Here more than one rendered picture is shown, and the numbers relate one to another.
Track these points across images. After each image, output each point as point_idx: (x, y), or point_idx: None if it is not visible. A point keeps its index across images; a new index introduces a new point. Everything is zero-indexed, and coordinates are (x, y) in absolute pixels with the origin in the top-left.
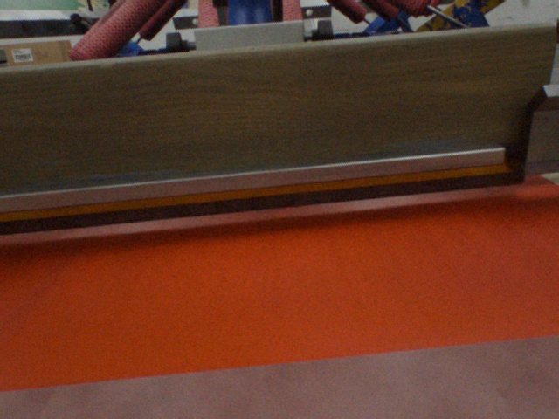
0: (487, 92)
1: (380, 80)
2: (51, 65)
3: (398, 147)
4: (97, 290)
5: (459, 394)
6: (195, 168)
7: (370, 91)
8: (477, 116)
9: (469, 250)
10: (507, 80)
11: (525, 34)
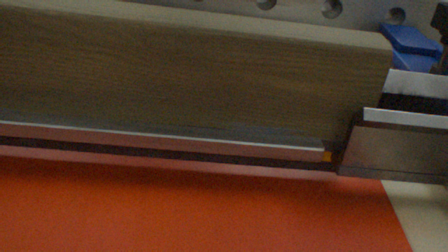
0: (320, 94)
1: (219, 65)
2: None
3: (229, 126)
4: None
5: None
6: (23, 108)
7: (208, 73)
8: (307, 113)
9: (260, 243)
10: (339, 88)
11: (363, 52)
